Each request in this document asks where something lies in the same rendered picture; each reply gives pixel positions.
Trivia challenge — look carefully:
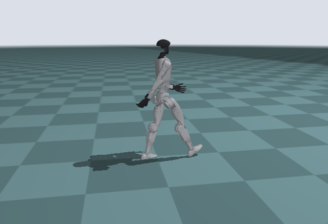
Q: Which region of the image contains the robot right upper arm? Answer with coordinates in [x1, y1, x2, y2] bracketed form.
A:
[156, 59, 171, 85]

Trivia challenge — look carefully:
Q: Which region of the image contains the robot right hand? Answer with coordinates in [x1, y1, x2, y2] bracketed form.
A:
[136, 94, 150, 108]

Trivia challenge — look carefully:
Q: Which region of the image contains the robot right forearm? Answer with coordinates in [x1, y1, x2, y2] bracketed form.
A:
[147, 78, 162, 99]

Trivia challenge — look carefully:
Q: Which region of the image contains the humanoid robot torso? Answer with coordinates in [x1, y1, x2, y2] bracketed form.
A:
[155, 56, 172, 104]

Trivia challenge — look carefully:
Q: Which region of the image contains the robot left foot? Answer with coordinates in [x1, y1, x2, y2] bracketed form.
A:
[141, 153, 157, 159]

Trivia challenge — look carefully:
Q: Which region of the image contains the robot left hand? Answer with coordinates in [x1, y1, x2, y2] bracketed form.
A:
[171, 84, 186, 93]

